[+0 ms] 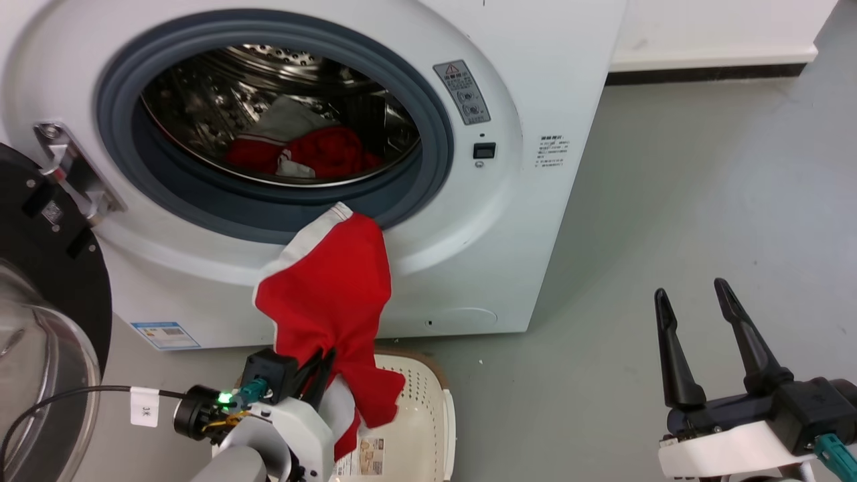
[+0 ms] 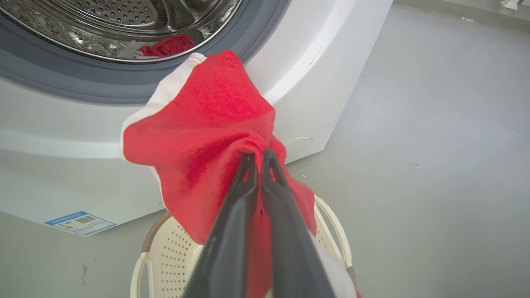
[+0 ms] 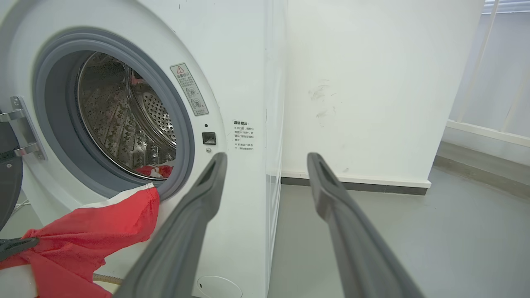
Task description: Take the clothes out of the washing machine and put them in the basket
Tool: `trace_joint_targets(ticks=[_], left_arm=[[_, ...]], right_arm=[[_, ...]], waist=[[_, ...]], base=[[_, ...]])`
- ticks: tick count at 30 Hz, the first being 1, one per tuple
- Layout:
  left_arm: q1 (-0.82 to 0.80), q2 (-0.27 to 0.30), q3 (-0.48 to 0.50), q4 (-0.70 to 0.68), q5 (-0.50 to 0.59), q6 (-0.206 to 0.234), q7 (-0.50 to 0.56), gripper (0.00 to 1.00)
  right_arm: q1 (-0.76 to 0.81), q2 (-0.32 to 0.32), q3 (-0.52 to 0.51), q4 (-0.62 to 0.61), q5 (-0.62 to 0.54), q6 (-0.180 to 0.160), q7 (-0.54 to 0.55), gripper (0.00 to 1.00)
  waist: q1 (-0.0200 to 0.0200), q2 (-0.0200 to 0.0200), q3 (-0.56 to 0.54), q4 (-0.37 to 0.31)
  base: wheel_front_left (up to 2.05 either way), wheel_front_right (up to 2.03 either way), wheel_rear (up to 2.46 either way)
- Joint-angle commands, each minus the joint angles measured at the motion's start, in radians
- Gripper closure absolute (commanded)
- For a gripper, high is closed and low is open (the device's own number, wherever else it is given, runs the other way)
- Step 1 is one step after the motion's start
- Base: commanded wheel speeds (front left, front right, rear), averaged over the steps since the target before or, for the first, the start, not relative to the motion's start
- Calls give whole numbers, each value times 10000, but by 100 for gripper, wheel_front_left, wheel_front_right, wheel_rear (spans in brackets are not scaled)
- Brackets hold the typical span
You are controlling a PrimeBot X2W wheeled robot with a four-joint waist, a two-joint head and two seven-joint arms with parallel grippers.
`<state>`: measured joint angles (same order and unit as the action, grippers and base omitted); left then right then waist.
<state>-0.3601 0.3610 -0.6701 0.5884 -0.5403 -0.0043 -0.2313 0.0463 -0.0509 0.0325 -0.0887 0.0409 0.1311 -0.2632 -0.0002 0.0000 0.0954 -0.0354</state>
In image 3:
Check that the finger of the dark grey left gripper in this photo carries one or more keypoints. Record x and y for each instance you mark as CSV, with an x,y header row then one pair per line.
x,y
16,245

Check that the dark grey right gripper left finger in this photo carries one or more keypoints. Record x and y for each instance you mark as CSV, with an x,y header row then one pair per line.
x,y
182,231

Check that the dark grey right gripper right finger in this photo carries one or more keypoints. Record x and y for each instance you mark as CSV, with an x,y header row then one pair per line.
x,y
356,244

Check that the red garment with white hem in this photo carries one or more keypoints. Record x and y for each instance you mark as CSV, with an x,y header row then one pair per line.
x,y
91,236

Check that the dark round washing machine door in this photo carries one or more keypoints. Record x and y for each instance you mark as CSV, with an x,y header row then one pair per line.
x,y
7,182

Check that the white front-load washing machine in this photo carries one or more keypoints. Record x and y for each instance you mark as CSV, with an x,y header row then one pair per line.
x,y
232,62

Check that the dark grey baseboard strip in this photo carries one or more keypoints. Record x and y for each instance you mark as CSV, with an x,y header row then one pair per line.
x,y
356,185

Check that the red and white garment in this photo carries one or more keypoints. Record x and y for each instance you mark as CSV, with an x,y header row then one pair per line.
x,y
155,170

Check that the black door latch socket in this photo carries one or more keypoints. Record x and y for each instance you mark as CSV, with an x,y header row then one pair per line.
x,y
209,138

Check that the black text notice label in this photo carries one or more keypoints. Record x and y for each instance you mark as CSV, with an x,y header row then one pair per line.
x,y
243,134

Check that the metal door hinge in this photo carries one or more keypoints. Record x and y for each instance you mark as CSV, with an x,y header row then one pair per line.
x,y
25,124

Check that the warning sticker with red triangle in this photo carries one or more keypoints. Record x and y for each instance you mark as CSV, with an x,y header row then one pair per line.
x,y
189,89

